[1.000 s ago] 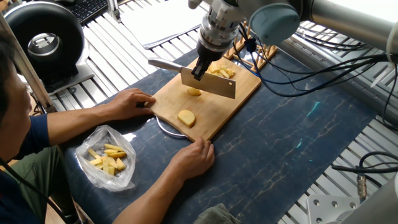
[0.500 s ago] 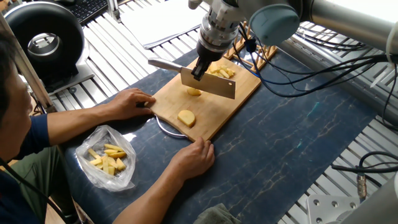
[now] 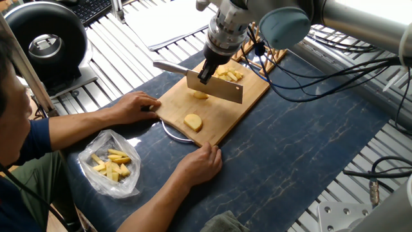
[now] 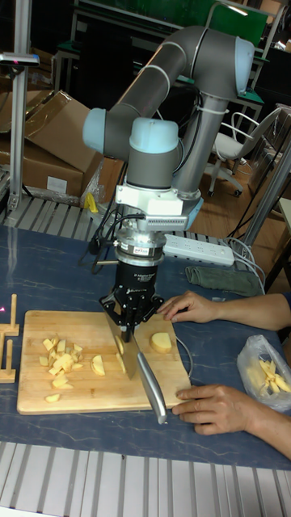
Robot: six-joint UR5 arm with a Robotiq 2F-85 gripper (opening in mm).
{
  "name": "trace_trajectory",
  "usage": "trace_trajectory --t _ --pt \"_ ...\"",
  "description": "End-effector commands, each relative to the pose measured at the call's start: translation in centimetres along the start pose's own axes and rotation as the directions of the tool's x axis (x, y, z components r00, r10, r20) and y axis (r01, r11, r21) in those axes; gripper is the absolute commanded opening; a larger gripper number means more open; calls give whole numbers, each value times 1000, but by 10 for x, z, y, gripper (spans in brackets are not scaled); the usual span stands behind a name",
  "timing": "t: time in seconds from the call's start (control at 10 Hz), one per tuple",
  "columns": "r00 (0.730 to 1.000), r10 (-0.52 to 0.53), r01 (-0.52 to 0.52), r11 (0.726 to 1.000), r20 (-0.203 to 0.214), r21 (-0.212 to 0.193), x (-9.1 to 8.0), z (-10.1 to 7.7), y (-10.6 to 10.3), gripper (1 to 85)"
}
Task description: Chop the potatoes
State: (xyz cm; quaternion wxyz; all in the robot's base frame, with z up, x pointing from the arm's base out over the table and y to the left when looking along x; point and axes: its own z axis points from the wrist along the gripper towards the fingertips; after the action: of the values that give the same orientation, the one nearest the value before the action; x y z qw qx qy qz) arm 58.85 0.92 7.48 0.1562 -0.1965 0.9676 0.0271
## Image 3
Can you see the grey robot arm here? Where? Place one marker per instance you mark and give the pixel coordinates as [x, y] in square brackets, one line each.
[360, 19]

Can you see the wooden pole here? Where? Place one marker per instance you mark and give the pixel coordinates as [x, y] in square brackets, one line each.
[26, 67]

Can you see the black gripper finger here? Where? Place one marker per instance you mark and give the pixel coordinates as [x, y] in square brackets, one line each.
[217, 68]
[205, 72]

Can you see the white sheet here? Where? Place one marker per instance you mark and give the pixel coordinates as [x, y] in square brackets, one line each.
[161, 22]

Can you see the bamboo cutting board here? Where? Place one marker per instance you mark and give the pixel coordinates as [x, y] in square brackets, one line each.
[241, 113]

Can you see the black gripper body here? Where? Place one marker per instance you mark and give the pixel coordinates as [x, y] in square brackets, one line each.
[224, 44]

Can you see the black keyboard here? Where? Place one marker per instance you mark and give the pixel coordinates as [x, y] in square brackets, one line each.
[90, 9]

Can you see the person's left hand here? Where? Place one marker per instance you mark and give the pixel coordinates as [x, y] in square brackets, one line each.
[135, 106]

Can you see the dark blue marble mat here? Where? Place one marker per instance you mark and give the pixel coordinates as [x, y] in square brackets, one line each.
[296, 148]

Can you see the person's left forearm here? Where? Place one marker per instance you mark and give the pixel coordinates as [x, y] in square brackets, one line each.
[71, 127]

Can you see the person's right forearm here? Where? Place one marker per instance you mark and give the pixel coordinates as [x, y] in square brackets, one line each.
[151, 211]

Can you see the grey-green cloth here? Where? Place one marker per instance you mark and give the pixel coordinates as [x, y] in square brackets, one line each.
[222, 222]

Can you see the olive trousers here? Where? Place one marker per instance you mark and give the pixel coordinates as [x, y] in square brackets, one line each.
[35, 193]

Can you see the thin cut potato slice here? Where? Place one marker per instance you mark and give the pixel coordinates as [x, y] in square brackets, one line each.
[233, 78]
[239, 75]
[230, 72]

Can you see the plastic bag of potato sticks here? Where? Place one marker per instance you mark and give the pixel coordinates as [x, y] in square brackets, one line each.
[106, 164]

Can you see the metal mounting plate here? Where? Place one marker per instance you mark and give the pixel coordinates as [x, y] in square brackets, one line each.
[344, 219]

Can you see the steel cleaver knife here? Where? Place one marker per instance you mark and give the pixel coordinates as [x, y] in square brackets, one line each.
[222, 90]

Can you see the wooden knife rack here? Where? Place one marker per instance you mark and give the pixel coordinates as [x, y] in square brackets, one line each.
[270, 58]

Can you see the person's right hand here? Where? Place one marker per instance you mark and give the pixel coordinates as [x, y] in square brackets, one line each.
[201, 164]

